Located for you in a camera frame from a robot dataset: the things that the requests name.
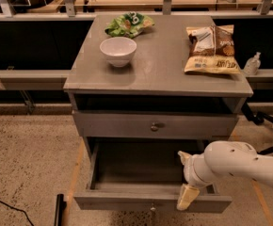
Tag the grey drawer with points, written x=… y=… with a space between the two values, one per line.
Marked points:
x=135 y=174
x=154 y=125

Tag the clear sanitizer pump bottle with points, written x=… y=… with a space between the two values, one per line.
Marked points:
x=253 y=64

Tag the grey top drawer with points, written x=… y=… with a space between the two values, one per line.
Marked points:
x=154 y=125

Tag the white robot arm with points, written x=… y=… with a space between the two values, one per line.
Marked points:
x=222 y=158

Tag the green chip bag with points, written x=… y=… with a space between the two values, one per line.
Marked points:
x=128 y=25

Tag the brown yellow chip bag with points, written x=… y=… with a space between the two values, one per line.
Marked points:
x=211 y=50

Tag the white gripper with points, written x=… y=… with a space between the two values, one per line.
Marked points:
x=189 y=169

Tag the grey wooden drawer cabinet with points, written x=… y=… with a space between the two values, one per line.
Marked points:
x=155 y=80

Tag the white ceramic bowl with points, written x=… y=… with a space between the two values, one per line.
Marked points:
x=118 y=51

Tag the black bar on floor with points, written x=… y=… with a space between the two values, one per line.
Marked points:
x=59 y=209

